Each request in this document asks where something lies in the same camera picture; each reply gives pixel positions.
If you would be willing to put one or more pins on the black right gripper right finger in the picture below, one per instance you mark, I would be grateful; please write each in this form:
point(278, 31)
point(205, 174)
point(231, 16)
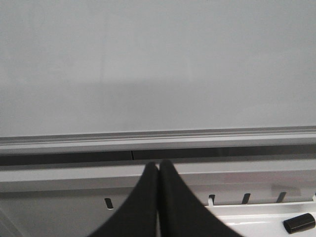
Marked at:
point(181, 214)

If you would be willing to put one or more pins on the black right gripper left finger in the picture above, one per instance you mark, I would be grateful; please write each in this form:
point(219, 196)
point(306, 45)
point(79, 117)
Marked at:
point(137, 216)

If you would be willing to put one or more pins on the white plastic tray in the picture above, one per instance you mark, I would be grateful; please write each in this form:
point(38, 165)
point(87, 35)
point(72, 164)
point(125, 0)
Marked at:
point(264, 220)

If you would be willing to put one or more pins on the black marker cap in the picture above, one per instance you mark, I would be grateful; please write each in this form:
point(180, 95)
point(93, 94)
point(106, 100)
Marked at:
point(299, 223)

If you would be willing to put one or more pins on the white whiteboard with aluminium frame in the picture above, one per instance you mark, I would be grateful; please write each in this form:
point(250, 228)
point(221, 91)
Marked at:
point(91, 75)

